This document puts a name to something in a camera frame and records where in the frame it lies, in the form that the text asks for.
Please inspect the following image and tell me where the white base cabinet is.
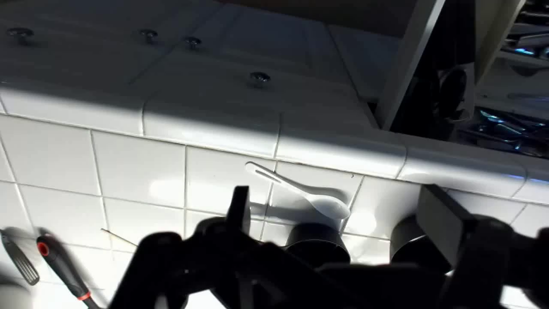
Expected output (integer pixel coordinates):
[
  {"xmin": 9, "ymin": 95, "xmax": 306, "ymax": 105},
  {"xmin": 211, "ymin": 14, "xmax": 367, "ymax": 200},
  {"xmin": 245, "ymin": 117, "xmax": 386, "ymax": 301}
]
[{"xmin": 0, "ymin": 0, "xmax": 426, "ymax": 131}]

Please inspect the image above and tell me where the small pale slotted utensil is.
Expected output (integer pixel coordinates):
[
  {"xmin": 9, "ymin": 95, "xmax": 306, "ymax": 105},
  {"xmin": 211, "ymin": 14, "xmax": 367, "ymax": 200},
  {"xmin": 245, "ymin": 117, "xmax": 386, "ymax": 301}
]
[{"xmin": 0, "ymin": 227, "xmax": 43, "ymax": 289}]

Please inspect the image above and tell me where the open white cutlery drawer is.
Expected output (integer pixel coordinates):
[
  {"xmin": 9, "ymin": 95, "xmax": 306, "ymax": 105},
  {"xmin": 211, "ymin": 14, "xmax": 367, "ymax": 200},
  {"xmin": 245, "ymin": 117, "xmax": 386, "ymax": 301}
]
[{"xmin": 374, "ymin": 0, "xmax": 549, "ymax": 160}]

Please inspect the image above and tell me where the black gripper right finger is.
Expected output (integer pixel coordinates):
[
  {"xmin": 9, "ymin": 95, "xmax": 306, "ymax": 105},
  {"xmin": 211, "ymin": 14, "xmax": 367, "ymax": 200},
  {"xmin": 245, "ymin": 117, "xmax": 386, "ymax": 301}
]
[{"xmin": 415, "ymin": 183, "xmax": 477, "ymax": 272}]

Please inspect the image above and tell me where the round metal cabinet knob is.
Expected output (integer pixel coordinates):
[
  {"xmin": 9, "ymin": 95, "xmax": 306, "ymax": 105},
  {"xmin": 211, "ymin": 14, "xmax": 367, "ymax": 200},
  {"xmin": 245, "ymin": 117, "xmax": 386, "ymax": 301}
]
[
  {"xmin": 182, "ymin": 35, "xmax": 204, "ymax": 52},
  {"xmin": 5, "ymin": 26, "xmax": 36, "ymax": 47},
  {"xmin": 139, "ymin": 28, "xmax": 161, "ymax": 47},
  {"xmin": 247, "ymin": 69, "xmax": 273, "ymax": 90}
]

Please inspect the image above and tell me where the slotted spatula red handle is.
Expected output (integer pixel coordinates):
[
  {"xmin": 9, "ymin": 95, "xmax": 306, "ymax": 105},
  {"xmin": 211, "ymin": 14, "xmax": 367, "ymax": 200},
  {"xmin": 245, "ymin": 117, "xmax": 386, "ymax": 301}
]
[{"xmin": 34, "ymin": 227, "xmax": 103, "ymax": 309}]

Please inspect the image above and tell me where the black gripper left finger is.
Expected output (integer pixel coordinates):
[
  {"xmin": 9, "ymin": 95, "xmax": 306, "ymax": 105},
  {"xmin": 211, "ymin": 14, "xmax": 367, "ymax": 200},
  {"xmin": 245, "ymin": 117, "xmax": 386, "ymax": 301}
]
[{"xmin": 223, "ymin": 184, "xmax": 254, "ymax": 238}]

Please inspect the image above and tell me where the white plastic spoon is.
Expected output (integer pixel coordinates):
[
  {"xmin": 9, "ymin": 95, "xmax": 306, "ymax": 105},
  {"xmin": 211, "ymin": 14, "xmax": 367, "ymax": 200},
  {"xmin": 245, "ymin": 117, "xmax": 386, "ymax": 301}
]
[{"xmin": 244, "ymin": 160, "xmax": 352, "ymax": 222}]

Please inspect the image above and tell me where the thin wooden skewer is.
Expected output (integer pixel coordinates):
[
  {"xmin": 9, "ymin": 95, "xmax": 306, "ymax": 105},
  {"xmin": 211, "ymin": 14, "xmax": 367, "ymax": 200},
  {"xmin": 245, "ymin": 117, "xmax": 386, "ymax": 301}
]
[{"xmin": 100, "ymin": 227, "xmax": 141, "ymax": 250}]

